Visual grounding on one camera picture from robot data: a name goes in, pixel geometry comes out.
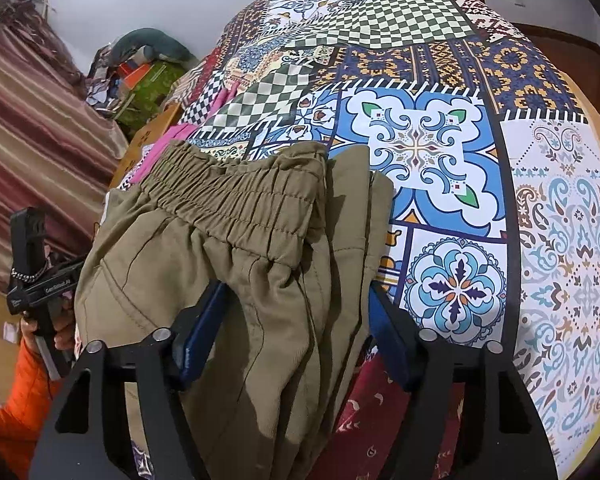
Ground orange left sleeve forearm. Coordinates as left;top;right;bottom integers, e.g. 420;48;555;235
0;342;62;479

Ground striped red curtain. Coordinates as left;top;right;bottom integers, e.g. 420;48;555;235
0;0;128;292

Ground colourful patchwork bedspread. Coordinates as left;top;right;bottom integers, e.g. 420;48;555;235
99;0;600;480

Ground brown cardboard box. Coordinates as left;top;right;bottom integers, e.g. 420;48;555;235
109;103;183;188

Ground person's left hand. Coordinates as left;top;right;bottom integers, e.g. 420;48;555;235
19;242;78;354

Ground folded pink garment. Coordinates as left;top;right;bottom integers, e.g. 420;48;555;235
130;79;242;187

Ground olive khaki pants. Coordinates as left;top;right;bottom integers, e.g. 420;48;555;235
74;141;392;479

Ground pile of clothes and bags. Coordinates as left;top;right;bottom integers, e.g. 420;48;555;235
85;27;199;138

